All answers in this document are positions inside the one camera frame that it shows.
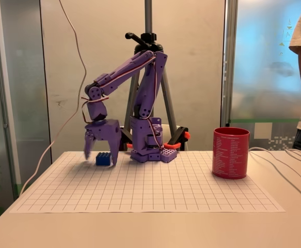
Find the black clamp with orange handle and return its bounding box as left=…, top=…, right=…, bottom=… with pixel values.
left=164, top=126, right=192, bottom=152
left=119, top=126, right=133, bottom=152

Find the white grid paper sheet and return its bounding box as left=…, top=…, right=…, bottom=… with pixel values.
left=9, top=150, right=287, bottom=214

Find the pinkish hanging cable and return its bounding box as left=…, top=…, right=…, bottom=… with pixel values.
left=19, top=0, right=87, bottom=196

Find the red cup with white print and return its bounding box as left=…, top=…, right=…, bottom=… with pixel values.
left=212, top=127, right=251, bottom=180

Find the white paper label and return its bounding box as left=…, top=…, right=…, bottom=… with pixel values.
left=254, top=122, right=273, bottom=140

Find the metal frame post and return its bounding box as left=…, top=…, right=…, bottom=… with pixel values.
left=220, top=0, right=239, bottom=128
left=0, top=0, right=22, bottom=198

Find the grey and black camera tripod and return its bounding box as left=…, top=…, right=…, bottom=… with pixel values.
left=123, top=0, right=179, bottom=132

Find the blue toy brick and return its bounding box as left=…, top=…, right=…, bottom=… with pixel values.
left=96, top=152, right=113, bottom=166

